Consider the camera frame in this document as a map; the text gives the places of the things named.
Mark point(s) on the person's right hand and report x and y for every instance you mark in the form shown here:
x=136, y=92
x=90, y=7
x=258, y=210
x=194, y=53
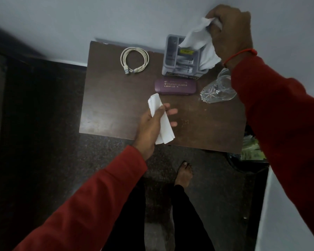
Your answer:
x=233, y=33

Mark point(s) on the person's left hand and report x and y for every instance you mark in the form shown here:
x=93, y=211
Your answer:
x=146, y=129

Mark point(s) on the person's right fingers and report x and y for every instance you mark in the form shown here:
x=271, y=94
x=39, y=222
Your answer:
x=226, y=15

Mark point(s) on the person's left middle finger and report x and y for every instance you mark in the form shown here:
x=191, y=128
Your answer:
x=173, y=124

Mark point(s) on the person's left thumb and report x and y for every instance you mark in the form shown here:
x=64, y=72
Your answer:
x=159, y=110

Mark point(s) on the white paper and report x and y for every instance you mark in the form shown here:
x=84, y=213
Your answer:
x=166, y=129

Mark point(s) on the white tissue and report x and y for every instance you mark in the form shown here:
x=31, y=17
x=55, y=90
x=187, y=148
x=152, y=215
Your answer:
x=198, y=40

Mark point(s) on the person's right forearm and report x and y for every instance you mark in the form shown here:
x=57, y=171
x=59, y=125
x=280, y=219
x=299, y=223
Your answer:
x=285, y=120

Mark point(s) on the person's left forearm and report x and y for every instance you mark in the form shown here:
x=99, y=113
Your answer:
x=94, y=203

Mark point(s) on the purple spectacle case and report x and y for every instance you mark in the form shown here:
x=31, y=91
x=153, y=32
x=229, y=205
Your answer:
x=175, y=86

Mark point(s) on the grey plastic organizer box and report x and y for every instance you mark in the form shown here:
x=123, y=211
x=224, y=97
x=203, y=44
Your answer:
x=178, y=66

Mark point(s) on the person's bare foot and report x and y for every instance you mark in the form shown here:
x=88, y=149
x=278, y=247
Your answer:
x=183, y=175

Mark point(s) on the yellow label small item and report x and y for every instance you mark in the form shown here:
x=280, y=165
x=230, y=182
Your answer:
x=186, y=51

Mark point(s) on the clear glass tumbler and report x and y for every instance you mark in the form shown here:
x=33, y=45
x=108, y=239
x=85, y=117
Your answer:
x=219, y=90

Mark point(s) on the green white packet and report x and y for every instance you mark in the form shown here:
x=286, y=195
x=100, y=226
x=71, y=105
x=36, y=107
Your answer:
x=251, y=150

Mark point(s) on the black waste bin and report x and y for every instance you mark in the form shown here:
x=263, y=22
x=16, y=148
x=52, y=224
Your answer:
x=251, y=165

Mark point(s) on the person's black trousers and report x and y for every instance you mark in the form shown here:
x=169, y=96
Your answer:
x=191, y=222

